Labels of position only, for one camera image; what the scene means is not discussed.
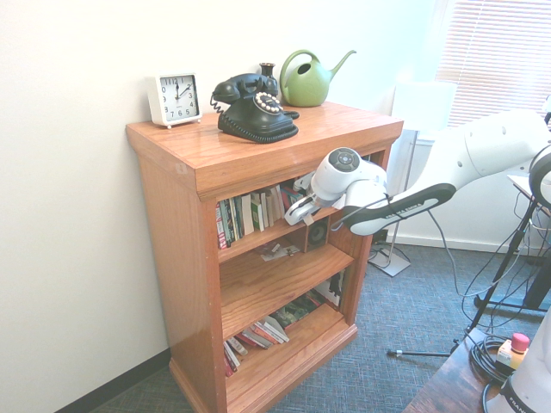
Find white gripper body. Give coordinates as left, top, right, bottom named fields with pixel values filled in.
left=282, top=194, right=323, bottom=227

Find teal red Madeline book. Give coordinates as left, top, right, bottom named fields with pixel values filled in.
left=279, top=182, right=307, bottom=216

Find cream book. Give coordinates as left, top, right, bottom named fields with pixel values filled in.
left=269, top=184, right=286, bottom=225
left=260, top=191, right=273, bottom=229

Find small black speaker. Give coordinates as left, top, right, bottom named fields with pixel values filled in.
left=307, top=216, right=331, bottom=254

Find bright green book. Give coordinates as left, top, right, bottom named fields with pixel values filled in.
left=251, top=200, right=265, bottom=233

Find tall white book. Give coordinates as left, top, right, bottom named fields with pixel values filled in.
left=239, top=193, right=256, bottom=237

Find dark green spine book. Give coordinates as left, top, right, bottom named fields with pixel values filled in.
left=226, top=196, right=245, bottom=244

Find red spine book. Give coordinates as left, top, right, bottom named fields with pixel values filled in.
left=216, top=200, right=230, bottom=250

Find black and white patterned book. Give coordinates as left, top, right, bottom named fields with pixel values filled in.
left=313, top=269, right=347, bottom=309

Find black rotary telephone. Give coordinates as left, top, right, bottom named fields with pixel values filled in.
left=209, top=72, right=301, bottom=145

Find dark green flat book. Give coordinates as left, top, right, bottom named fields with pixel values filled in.
left=269, top=293, right=325, bottom=331

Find green watering can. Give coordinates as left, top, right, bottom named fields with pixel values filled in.
left=279, top=49, right=357, bottom=108

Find small dark vase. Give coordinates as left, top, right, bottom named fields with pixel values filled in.
left=258, top=62, right=277, bottom=94

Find wooden bookshelf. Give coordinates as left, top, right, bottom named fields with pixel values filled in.
left=125, top=101, right=405, bottom=413

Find white floor lamp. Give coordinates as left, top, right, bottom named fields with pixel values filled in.
left=368, top=80, right=458, bottom=279

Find white square alarm clock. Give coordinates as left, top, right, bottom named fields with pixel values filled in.
left=148, top=71, right=203, bottom=130

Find black tripod stand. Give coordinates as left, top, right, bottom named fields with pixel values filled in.
left=387, top=193, right=551, bottom=359

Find dark wooden table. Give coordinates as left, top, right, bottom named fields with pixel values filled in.
left=402, top=329, right=551, bottom=413

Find window blinds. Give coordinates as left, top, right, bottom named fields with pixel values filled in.
left=434, top=0, right=551, bottom=130

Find yellow emergency stop button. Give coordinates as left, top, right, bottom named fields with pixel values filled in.
left=497, top=331, right=531, bottom=371

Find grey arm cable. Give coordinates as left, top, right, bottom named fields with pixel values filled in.
left=428, top=210, right=481, bottom=305

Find coiled black cable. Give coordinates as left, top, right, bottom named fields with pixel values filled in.
left=467, top=335, right=514, bottom=385

